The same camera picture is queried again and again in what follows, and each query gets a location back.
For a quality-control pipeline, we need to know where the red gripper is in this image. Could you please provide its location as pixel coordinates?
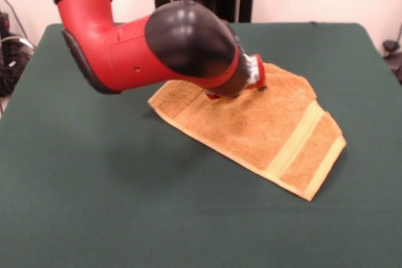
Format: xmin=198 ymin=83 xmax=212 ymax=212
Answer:
xmin=205 ymin=53 xmax=268 ymax=100

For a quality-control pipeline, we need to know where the tan terry towel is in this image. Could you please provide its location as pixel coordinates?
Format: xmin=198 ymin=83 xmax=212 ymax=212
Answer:
xmin=147 ymin=62 xmax=347 ymax=202

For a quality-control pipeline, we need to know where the dark green table cloth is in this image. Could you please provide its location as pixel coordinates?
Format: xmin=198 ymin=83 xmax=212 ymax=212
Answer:
xmin=0 ymin=22 xmax=402 ymax=268

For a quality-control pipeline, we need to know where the grey cable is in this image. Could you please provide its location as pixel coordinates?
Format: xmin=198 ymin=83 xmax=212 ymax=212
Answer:
xmin=0 ymin=35 xmax=36 ymax=51

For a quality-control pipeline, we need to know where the thin black cable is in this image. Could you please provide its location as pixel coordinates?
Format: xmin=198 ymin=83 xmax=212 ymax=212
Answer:
xmin=0 ymin=0 xmax=28 ymax=39

